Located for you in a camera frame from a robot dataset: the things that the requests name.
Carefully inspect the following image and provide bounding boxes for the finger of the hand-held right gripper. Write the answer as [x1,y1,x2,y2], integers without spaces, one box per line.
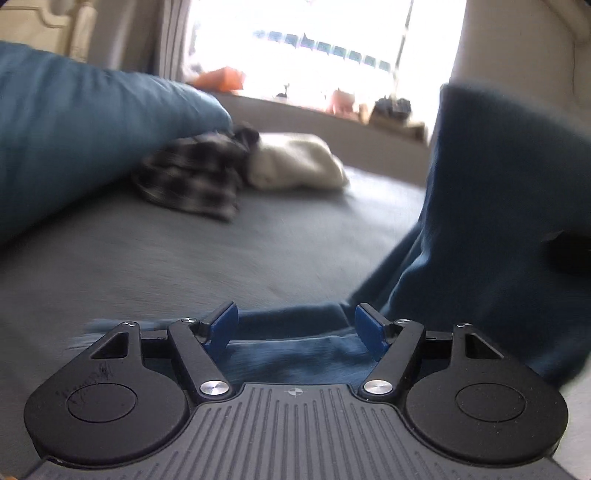
[544,231,591,278]

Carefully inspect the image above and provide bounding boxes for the cream carved headboard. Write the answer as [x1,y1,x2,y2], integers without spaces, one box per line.
[0,0,93,63]

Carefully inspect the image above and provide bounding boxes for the window with metal grille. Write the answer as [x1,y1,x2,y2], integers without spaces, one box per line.
[185,0,467,139]

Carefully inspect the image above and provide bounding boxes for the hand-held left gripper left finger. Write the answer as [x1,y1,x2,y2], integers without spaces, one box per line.
[90,301,240,401]

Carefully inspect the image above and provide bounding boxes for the dark plaid shirt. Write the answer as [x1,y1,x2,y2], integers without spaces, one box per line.
[131,124,262,221]

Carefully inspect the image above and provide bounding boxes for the dark clothes bundle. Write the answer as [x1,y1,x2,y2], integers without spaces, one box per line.
[373,95,413,118]

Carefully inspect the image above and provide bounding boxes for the cream fluffy sweater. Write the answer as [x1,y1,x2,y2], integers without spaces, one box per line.
[247,133,350,191]

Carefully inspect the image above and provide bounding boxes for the teal blue pillow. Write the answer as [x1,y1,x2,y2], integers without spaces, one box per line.
[0,41,233,245]

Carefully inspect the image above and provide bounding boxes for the grey curtain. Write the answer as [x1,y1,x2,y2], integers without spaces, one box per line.
[154,0,195,84]

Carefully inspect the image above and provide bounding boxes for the orange bag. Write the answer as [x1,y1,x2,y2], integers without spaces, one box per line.
[191,67,245,92]

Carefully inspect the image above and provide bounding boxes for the dark blue pants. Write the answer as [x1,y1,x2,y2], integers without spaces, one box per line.
[88,83,591,388]

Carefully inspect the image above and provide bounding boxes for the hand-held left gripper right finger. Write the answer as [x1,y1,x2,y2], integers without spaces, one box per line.
[355,302,506,400]

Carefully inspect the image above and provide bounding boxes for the cardboard box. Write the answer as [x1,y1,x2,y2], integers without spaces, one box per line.
[369,111,426,140]

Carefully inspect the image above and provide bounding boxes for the pink pot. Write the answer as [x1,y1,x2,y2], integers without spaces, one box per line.
[330,89,356,114]

